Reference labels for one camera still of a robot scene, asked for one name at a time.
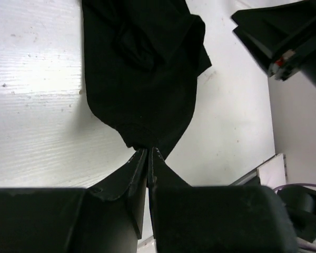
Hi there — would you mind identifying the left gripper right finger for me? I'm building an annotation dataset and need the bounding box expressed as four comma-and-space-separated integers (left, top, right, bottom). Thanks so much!
149, 148, 297, 252

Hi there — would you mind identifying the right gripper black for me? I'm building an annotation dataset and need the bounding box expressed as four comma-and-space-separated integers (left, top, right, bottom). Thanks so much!
231, 1, 316, 87

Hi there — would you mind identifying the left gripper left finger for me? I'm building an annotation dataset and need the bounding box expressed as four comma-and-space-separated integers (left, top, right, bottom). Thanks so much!
0, 150, 147, 252

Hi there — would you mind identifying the black tank top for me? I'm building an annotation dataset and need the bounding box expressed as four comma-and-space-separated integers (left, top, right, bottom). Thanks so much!
82, 1, 211, 157

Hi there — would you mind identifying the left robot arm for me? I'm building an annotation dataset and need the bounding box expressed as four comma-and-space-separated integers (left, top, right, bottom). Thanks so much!
0, 148, 316, 252

